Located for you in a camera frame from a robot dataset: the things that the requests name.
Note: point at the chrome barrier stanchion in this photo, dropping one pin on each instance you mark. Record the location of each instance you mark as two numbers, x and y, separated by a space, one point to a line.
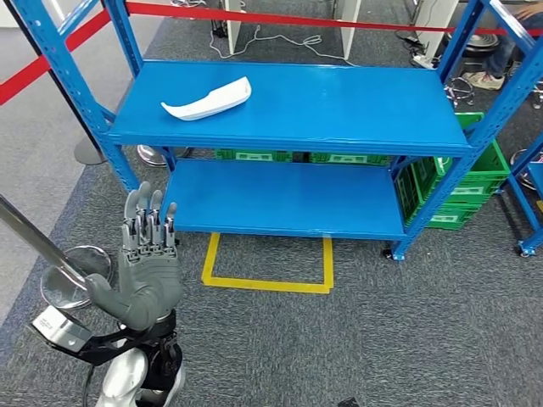
42 245

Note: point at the black router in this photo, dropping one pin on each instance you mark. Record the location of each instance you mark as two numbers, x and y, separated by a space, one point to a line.
218 29

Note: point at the black pole stanchion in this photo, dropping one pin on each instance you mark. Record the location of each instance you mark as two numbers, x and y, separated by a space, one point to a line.
89 153

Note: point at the white curved plastic part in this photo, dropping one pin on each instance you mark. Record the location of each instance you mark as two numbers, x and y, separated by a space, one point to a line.
212 101

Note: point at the white panel-leg desk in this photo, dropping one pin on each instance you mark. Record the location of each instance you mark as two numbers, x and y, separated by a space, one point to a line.
436 25
236 28

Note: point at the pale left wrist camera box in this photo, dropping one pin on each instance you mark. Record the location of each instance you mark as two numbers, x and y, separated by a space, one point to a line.
59 331

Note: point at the belt barrier stanchion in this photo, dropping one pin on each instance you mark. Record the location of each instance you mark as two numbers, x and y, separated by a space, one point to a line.
148 156

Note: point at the chrome stool star base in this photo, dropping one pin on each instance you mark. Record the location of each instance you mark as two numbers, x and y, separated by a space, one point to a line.
460 90

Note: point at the dark round ribbed base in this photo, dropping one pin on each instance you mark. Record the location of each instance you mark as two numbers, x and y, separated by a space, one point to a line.
475 42

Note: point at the person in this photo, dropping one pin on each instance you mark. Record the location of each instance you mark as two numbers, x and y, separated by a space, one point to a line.
498 56

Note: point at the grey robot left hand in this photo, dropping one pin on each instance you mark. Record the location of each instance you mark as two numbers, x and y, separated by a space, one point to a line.
146 286

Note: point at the white power strip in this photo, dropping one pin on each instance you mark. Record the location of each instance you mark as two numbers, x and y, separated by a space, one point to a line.
424 60

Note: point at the red barrier belt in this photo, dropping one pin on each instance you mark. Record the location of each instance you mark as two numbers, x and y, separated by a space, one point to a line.
297 21
34 70

